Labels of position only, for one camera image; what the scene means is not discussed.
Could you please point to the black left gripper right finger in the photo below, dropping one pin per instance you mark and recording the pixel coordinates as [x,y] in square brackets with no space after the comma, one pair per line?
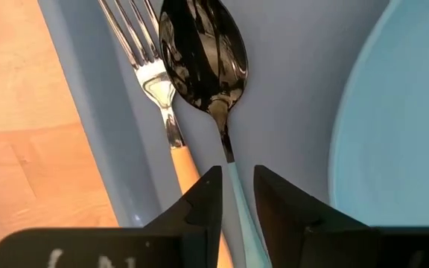
[330,245]

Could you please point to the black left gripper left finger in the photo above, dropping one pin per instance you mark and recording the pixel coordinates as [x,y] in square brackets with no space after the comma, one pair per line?
[184,242]

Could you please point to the blue plastic tray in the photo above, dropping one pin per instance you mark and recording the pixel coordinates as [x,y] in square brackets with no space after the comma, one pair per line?
[292,93]

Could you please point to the light blue round plate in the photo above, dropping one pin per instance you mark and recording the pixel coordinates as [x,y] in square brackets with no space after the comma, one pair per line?
[397,130]

